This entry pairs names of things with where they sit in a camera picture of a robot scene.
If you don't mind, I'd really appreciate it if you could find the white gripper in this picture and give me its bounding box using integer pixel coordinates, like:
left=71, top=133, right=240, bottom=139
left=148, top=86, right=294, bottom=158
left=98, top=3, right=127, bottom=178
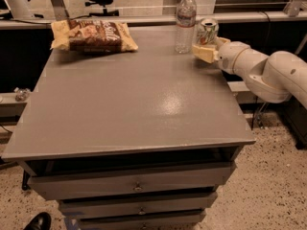
left=192, top=36, right=250, bottom=75

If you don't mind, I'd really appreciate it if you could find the white green 7up can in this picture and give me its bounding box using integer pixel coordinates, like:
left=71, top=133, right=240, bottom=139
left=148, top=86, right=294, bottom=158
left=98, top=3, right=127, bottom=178
left=196, top=18, right=219, bottom=45

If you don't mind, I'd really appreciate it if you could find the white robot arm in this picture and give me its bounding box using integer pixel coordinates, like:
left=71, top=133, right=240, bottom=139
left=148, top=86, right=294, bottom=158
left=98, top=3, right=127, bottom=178
left=192, top=37, right=307, bottom=108

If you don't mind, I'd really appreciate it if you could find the clear plastic water bottle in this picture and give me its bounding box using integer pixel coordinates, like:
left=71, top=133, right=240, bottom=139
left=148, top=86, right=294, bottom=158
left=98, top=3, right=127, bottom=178
left=176, top=0, right=197, bottom=54

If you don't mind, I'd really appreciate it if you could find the grey drawer cabinet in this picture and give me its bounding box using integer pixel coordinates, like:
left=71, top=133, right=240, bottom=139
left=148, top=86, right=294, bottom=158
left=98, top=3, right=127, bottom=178
left=1, top=24, right=256, bottom=230

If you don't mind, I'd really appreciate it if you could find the top grey drawer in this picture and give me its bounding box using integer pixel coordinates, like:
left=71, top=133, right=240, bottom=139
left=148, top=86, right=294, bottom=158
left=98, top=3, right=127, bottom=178
left=28, top=162, right=235, bottom=200

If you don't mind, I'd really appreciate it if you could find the grey drawer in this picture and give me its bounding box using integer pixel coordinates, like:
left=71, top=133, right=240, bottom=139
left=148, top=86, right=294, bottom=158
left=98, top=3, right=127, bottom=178
left=28, top=162, right=235, bottom=200
left=78, top=210, right=204, bottom=230
left=59, top=192, right=217, bottom=219

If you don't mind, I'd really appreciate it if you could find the yellow brown chip bag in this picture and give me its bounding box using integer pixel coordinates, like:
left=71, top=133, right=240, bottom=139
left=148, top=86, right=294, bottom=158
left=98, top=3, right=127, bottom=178
left=51, top=19, right=138, bottom=54

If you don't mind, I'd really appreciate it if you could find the bottom grey drawer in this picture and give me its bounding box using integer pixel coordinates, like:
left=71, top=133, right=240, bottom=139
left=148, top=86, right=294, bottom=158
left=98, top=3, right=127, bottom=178
left=78, top=210, right=204, bottom=230

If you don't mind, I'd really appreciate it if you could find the small crumpled clear object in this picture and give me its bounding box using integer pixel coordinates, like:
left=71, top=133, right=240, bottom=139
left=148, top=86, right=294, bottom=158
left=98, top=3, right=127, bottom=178
left=14, top=87, right=31, bottom=102

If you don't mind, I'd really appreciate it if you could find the white pipe top left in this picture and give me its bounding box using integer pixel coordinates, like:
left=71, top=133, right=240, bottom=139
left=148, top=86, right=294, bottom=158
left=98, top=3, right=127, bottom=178
left=5, top=0, right=34, bottom=19

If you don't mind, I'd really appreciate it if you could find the middle grey drawer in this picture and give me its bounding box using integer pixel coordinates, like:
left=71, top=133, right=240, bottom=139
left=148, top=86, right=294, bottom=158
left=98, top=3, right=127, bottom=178
left=59, top=192, right=217, bottom=219

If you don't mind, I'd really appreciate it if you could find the black shoe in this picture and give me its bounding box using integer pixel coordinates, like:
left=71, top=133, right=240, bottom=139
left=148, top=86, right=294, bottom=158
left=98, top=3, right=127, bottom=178
left=23, top=212, right=51, bottom=230

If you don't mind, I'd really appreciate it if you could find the grey bracket block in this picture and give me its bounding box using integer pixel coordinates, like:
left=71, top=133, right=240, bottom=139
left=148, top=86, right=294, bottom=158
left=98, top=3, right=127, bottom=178
left=227, top=81, right=263, bottom=104

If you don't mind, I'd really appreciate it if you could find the grey metal rail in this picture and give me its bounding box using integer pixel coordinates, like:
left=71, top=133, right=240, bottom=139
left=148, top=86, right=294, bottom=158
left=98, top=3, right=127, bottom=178
left=0, top=11, right=307, bottom=30

